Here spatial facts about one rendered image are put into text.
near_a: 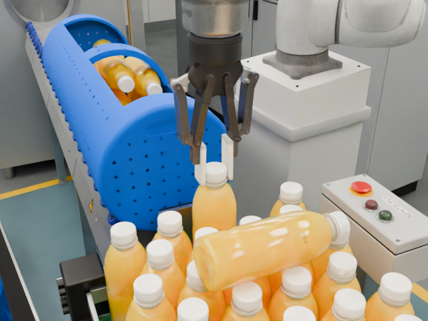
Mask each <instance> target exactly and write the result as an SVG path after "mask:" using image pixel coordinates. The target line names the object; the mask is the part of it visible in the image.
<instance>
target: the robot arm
mask: <svg viewBox="0 0 428 321"><path fill-rule="evenodd" d="M248 8H249V0H182V26H183V27H184V29H186V30H187V31H189V33H188V58H189V64H188V66H187V69H186V71H185V74H184V75H183V76H181V77H179V78H177V79H175V78H171V79H169V82H168V83H169V86H170V87H171V90H172V91H173V94H174V102H175V115H176V129H177V136H178V139H179V140H180V141H181V142H182V143H183V145H185V146H187V145H190V161H191V162H192V163H193V165H195V178H196V180H197V181H198V182H199V184H200V185H201V186H205V185H206V145H205V144H204V143H203V142H202V140H203V133H204V127H205V123H206V117H207V112H208V106H209V105H210V104H211V98H212V97H215V96H220V100H221V104H222V111H223V115H224V122H225V129H226V133H227V135H226V134H222V164H225V165H226V167H227V176H226V177H227V179H228V180H232V179H233V157H237V155H238V143H239V142H240V141H241V136H242V135H244V134H246V135H247V134H249V132H250V126H251V120H252V108H253V95H254V88H255V86H256V84H257V81H258V79H259V74H258V73H256V72H255V71H254V70H252V69H250V68H247V69H245V68H243V65H242V63H241V56H242V38H243V35H242V34H241V32H242V31H244V30H245V29H246V28H247V27H248ZM425 11H426V4H425V2H424V0H278V7H277V13H276V40H277V43H276V44H275V50H276V54H274V55H268V56H265V57H263V58H262V63H264V64H268V65H270V66H272V67H274V68H275V69H277V70H279V71H281V72H282V73H285V74H286V75H288V76H289V77H290V78H291V79H292V80H300V79H302V78H304V77H306V76H310V75H315V74H317V73H322V72H324V71H329V70H332V69H340V68H342V67H343V63H342V62H341V61H339V60H336V59H333V58H332V57H330V56H329V46H330V45H335V44H338V45H346V46H355V47H362V48H392V47H395V46H401V45H405V44H407V43H410V42H412V41H413V40H414V39H415V38H417V37H418V36H419V34H420V31H421V29H422V25H423V23H424V18H425ZM239 78H240V80H241V83H240V89H239V103H238V117H236V109H235V105H234V100H235V97H234V89H233V87H234V86H235V84H236V82H237V81H238V80H239ZM189 82H190V83H191V84H192V85H193V86H194V87H195V89H196V91H195V95H194V96H195V103H194V110H193V114H192V121H191V125H190V130H189V114H188V104H187V96H186V94H185V93H186V92H187V91H188V84H189Z"/></svg>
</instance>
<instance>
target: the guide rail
mask: <svg viewBox="0 0 428 321"><path fill-rule="evenodd" d="M86 296H87V303H88V307H89V311H90V315H91V318H92V321H99V318H98V316H97V311H96V308H95V305H94V302H93V298H92V295H91V293H90V292H89V293H86Z"/></svg>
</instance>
